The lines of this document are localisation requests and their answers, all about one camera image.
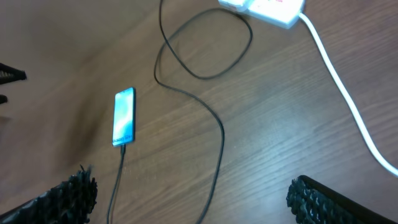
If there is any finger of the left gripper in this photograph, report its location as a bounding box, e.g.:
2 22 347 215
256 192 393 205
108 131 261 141
0 95 8 104
0 63 27 85

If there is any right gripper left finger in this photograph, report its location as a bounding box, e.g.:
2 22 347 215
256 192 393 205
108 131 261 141
1 166 98 224

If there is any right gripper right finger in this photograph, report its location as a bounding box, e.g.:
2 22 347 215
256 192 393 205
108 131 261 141
286 175 397 224

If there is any black USB charging cable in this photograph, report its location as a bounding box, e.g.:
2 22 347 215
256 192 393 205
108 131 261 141
106 0 254 224

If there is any Samsung Galaxy smartphone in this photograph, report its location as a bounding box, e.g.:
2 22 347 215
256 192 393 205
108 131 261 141
112 87 136 147

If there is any white power strip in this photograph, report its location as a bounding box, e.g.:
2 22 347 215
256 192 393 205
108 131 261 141
218 0 305 29

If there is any white power strip cord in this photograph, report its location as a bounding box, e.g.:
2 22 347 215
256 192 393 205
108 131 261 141
298 12 398 177

